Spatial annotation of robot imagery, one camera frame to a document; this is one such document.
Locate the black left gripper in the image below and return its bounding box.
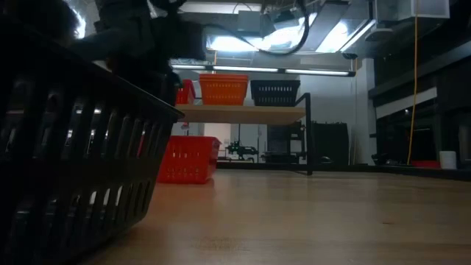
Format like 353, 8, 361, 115
69, 0, 207, 107

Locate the red plastic basket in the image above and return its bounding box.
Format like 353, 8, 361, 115
156, 135, 222, 186
175, 78, 197, 105

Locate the orange plastic basket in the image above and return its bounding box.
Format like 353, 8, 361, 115
199, 73, 250, 80
199, 75, 249, 107

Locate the black plastic basket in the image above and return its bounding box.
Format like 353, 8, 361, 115
249, 79, 301, 107
0, 16, 185, 265

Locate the long white light bar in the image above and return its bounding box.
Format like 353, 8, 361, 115
170, 63, 357, 78

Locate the small machine with green lights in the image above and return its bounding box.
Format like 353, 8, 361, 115
224, 141, 260, 162

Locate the black equipment rack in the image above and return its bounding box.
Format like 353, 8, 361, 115
265, 121, 307, 165

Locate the black cabinet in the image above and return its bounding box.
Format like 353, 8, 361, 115
311, 121, 350, 166

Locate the white ceiling box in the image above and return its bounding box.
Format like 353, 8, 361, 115
374, 0, 451, 22

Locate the red flat object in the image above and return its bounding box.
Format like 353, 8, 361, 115
410, 159, 442, 170

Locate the white cylindrical container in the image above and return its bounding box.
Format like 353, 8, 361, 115
439, 150, 458, 171

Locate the wooden shelf black metal frame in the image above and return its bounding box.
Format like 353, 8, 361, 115
174, 92, 318, 177

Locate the thick black cable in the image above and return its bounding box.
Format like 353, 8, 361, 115
200, 0, 312, 57

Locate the silver ceiling duct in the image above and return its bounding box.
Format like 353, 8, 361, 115
205, 0, 378, 55

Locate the black aluminium table frame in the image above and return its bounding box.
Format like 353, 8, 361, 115
216, 160, 471, 182

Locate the yellow hanging cable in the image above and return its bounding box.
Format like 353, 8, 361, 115
406, 0, 421, 166

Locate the dark wall shelving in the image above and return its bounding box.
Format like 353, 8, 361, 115
369, 21, 471, 174

